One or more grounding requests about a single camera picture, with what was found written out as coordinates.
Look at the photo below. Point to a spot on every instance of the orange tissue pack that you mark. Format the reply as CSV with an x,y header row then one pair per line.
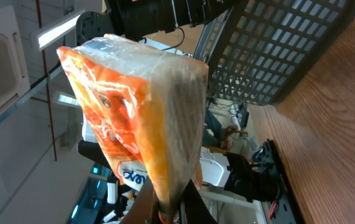
x,y
146,108

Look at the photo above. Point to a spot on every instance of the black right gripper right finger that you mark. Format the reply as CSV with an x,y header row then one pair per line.
x,y
195,209

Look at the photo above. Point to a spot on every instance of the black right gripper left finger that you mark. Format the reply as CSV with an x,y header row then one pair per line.
x,y
143,209

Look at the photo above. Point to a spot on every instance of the grey plastic mesh basket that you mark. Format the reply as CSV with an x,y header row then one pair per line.
x,y
257,51

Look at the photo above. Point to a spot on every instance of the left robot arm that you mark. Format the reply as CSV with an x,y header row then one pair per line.
x,y
136,19

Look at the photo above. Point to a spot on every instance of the ceiling light fixture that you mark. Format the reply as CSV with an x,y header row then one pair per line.
x,y
50,33

